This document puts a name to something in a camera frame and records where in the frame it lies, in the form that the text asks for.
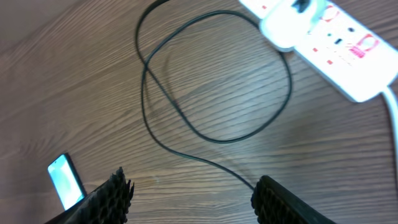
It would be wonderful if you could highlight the white charger plug adapter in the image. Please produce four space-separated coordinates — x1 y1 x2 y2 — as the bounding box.
259 0 326 52

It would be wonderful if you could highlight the black charging cable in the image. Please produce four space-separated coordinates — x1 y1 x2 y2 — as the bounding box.
134 0 293 191

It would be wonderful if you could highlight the white power strip cord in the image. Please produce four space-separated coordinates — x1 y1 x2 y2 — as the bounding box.
381 86 398 200

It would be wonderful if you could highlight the white power strip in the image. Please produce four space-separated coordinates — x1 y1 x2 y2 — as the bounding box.
240 0 397 103

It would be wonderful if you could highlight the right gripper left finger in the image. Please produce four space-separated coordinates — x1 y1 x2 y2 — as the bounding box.
45 167 134 224

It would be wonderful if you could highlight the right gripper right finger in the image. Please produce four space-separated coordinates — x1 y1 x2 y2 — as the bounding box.
251 175 335 224

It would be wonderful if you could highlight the Galaxy smartphone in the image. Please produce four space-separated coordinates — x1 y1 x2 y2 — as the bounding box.
47 153 87 210

